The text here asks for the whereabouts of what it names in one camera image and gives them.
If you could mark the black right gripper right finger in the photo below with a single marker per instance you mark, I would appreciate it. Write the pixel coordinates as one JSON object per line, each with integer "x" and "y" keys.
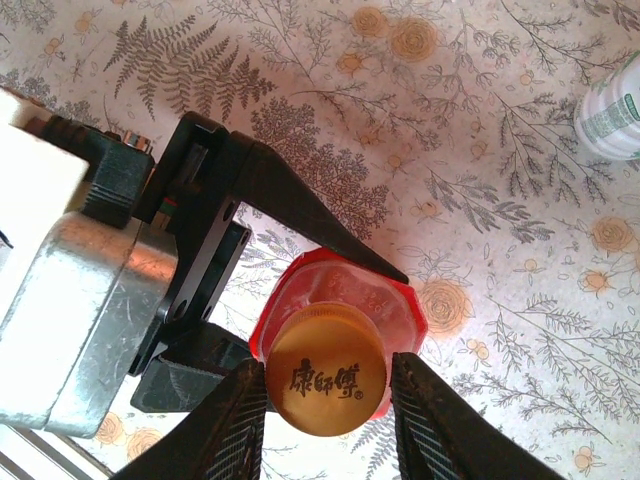
{"x": 440, "y": 440}

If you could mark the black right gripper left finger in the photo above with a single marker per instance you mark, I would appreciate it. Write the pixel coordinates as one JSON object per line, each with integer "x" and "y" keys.
{"x": 210, "y": 440}

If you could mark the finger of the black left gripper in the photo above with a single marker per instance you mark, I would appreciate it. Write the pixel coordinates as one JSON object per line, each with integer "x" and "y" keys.
{"x": 280, "y": 190}
{"x": 190, "y": 375}

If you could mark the red label bottle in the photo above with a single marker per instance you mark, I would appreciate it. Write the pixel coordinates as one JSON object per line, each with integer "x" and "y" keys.
{"x": 350, "y": 290}

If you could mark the orange bottle cap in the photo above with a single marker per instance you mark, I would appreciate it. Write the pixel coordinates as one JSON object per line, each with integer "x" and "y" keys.
{"x": 325, "y": 390}

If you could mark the white bottle green print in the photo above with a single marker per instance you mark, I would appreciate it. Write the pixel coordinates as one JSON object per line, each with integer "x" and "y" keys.
{"x": 610, "y": 115}

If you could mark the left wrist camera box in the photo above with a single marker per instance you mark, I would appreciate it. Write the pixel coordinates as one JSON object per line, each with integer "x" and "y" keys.
{"x": 75, "y": 325}

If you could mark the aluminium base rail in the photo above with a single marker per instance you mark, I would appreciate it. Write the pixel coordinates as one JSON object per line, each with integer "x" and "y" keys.
{"x": 30, "y": 460}

